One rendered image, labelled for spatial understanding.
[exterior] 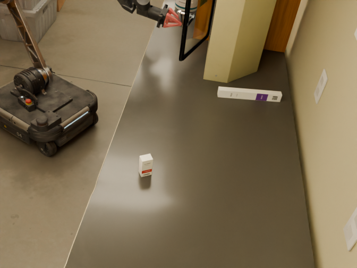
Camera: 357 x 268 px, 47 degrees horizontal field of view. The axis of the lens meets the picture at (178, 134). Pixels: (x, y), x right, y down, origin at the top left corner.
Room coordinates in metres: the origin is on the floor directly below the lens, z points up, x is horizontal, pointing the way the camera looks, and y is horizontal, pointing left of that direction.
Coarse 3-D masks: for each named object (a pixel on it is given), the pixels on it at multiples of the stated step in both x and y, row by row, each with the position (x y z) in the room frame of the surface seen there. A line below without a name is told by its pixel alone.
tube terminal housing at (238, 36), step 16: (224, 0) 1.56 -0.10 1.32; (240, 0) 1.56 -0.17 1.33; (256, 0) 1.61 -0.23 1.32; (272, 0) 1.68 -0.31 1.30; (224, 16) 1.56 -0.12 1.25; (240, 16) 1.56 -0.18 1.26; (256, 16) 1.62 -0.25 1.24; (224, 32) 1.56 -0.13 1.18; (240, 32) 1.57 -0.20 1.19; (256, 32) 1.64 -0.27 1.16; (208, 48) 1.56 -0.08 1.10; (224, 48) 1.56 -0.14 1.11; (240, 48) 1.59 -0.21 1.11; (256, 48) 1.66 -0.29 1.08; (208, 64) 1.56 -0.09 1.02; (224, 64) 1.56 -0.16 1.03; (240, 64) 1.60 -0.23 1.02; (256, 64) 1.68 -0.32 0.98; (224, 80) 1.56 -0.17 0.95
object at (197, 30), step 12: (192, 0) 1.64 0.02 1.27; (204, 0) 1.75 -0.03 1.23; (192, 12) 1.65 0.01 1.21; (204, 12) 1.77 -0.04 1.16; (192, 24) 1.67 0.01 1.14; (204, 24) 1.80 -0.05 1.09; (192, 36) 1.69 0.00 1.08; (204, 36) 1.82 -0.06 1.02; (180, 48) 1.60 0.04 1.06; (180, 60) 1.60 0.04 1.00
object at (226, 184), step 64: (192, 64) 1.68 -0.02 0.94; (128, 128) 1.16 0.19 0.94; (192, 128) 1.21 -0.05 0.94; (256, 128) 1.27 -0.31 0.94; (128, 192) 0.85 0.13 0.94; (192, 192) 0.89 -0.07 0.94; (256, 192) 0.93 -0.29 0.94; (128, 256) 0.62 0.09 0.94; (192, 256) 0.65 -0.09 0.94; (256, 256) 0.68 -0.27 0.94
